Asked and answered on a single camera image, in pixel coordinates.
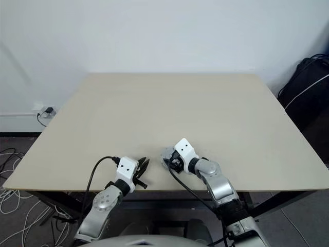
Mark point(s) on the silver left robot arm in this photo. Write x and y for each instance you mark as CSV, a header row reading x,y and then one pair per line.
x,y
102,205

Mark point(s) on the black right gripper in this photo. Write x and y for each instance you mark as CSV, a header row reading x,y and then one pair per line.
x,y
177,163

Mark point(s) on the black power adapter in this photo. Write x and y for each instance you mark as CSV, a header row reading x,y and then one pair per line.
x,y
48,110

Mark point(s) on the grey robot torso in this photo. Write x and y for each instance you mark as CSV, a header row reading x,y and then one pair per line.
x,y
144,242

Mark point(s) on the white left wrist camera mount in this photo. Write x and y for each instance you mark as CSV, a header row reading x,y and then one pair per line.
x,y
126,168

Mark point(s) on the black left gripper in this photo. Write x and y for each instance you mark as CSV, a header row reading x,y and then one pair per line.
x,y
138,177

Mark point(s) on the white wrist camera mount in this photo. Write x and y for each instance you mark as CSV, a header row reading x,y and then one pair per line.
x,y
126,168
185,150

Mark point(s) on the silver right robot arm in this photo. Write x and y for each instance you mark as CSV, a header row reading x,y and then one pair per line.
x,y
218,185

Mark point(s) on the black bag with white stripe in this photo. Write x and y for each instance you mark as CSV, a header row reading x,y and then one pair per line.
x,y
308,95

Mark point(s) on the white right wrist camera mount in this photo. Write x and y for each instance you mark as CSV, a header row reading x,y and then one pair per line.
x,y
185,150

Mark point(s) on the round silver motor cover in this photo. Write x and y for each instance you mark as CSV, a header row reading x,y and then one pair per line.
x,y
167,152

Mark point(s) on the white wall power outlet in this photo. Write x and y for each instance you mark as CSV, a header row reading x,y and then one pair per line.
x,y
46,110

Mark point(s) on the black floor stand legs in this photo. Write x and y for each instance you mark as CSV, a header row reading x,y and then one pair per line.
x,y
55,213

